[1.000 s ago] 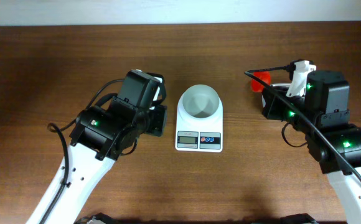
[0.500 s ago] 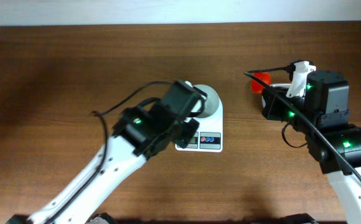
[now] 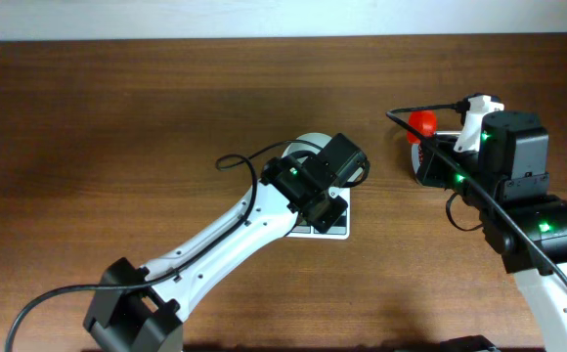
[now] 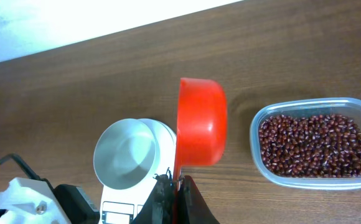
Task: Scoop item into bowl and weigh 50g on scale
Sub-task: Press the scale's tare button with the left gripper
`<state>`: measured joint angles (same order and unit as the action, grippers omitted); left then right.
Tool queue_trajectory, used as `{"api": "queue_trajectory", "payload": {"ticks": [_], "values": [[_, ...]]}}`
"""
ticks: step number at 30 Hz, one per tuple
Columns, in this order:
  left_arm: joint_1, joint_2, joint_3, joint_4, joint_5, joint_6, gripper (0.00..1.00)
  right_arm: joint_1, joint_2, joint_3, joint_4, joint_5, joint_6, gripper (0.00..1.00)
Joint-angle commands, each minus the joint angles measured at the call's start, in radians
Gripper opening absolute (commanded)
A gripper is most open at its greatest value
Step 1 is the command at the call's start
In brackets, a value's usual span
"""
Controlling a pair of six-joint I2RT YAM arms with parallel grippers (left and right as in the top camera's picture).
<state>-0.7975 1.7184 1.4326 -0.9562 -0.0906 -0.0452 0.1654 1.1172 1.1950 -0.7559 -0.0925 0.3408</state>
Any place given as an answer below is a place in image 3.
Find red measuring scoop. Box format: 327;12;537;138
409;110;437;138

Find red beans in container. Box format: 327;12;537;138
417;145;430;166

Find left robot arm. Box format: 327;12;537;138
83;133;371;352

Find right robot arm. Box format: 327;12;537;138
410;111;567;351

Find white digital kitchen scale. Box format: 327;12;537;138
287;189;351;241

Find white round bowl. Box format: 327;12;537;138
283;132;332;156

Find clear plastic bean container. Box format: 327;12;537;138
411;143;427;186

